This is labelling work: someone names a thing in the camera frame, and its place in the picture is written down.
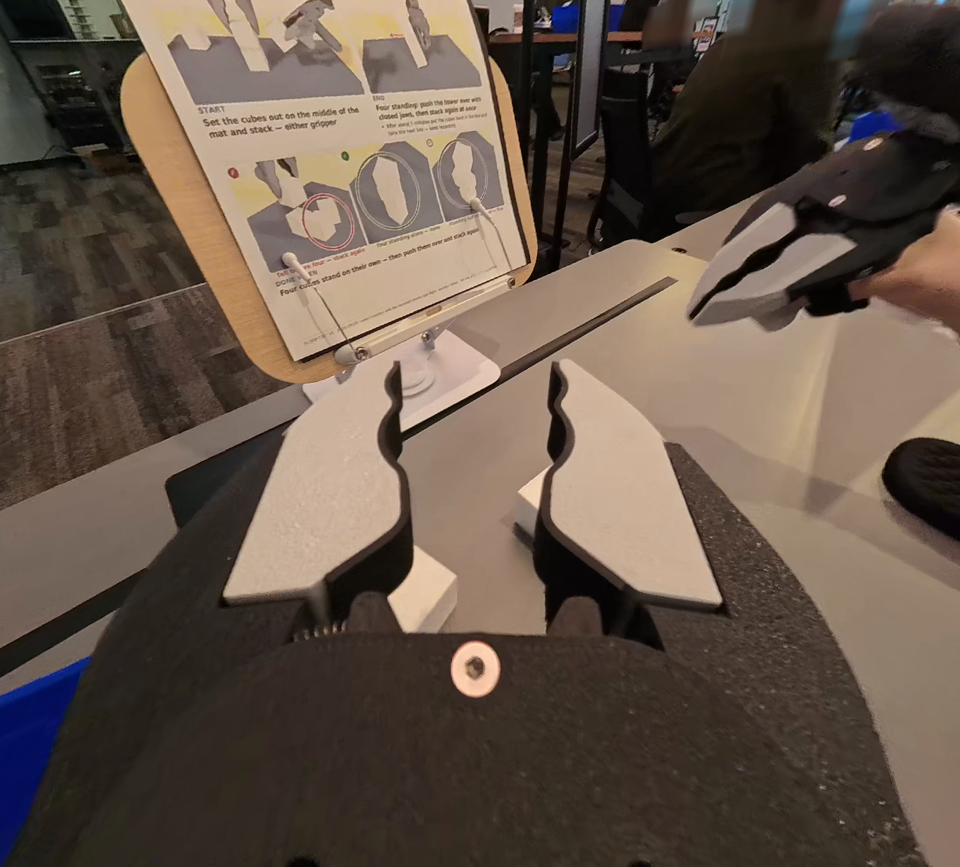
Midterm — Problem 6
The black office chair back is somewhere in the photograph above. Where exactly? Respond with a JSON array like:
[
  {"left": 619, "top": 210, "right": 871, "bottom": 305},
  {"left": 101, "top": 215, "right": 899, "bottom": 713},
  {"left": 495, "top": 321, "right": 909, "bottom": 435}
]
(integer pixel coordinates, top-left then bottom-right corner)
[{"left": 588, "top": 64, "right": 661, "bottom": 249}]

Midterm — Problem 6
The blue plastic bin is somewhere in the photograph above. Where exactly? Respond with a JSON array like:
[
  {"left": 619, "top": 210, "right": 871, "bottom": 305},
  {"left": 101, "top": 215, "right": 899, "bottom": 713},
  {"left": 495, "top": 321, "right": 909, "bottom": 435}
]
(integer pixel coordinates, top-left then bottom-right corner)
[{"left": 0, "top": 657, "right": 91, "bottom": 831}]

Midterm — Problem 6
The printed instruction sheet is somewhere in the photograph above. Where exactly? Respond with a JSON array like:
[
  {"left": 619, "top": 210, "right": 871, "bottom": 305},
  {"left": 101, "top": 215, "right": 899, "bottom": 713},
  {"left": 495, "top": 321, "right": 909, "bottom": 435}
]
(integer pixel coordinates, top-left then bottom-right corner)
[{"left": 75, "top": 0, "right": 530, "bottom": 362}]

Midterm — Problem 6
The white hard foam cube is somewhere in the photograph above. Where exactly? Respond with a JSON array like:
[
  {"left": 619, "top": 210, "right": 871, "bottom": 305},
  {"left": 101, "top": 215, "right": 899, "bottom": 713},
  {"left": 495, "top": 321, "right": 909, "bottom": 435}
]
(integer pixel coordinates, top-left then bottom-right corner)
[
  {"left": 513, "top": 469, "right": 550, "bottom": 549},
  {"left": 388, "top": 548, "right": 459, "bottom": 634}
]

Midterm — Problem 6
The wooden book stand white base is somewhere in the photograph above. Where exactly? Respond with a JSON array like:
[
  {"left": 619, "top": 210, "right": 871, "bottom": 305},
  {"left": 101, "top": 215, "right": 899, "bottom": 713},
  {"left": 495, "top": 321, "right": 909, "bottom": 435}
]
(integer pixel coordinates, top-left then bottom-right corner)
[{"left": 120, "top": 0, "right": 537, "bottom": 433}]

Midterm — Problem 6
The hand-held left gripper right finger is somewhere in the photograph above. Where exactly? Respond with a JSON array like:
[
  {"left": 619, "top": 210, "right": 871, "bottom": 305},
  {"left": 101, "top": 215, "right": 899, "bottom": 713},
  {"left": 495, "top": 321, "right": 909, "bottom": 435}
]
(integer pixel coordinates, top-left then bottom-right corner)
[{"left": 532, "top": 359, "right": 724, "bottom": 634}]

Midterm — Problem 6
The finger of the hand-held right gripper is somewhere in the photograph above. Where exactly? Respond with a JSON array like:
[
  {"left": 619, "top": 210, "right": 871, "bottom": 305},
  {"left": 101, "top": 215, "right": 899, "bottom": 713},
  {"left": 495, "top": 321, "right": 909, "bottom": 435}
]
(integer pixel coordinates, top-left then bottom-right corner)
[
  {"left": 687, "top": 231, "right": 862, "bottom": 333},
  {"left": 701, "top": 201, "right": 802, "bottom": 287}
]

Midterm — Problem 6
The thin black pole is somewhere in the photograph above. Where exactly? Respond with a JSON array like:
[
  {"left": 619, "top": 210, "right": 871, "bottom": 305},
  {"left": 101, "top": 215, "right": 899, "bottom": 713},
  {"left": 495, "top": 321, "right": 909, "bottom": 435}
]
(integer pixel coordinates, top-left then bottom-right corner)
[{"left": 521, "top": 0, "right": 543, "bottom": 186}]

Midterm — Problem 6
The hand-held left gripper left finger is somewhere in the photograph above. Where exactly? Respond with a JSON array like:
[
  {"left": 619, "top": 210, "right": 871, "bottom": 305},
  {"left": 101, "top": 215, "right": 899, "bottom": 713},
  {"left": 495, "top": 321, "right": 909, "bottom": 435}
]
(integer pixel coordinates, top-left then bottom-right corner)
[{"left": 223, "top": 360, "right": 415, "bottom": 628}]

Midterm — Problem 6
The person's right hand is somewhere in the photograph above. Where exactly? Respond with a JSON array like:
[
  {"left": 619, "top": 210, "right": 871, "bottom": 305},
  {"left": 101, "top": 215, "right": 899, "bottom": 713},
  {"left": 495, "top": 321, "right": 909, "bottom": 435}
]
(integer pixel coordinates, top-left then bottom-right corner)
[{"left": 849, "top": 207, "right": 960, "bottom": 342}]

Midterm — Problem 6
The wooden background desk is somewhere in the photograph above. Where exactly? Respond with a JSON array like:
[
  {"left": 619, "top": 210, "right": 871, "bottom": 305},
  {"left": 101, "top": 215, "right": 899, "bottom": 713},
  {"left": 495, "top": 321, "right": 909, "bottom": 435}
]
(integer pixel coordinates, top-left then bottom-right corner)
[{"left": 487, "top": 27, "right": 714, "bottom": 62}]

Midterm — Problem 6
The tall standing display screen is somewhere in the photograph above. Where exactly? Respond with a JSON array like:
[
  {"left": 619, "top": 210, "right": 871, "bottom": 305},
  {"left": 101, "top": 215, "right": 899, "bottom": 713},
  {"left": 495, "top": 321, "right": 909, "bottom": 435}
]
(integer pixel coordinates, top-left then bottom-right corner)
[{"left": 570, "top": 0, "right": 612, "bottom": 163}]

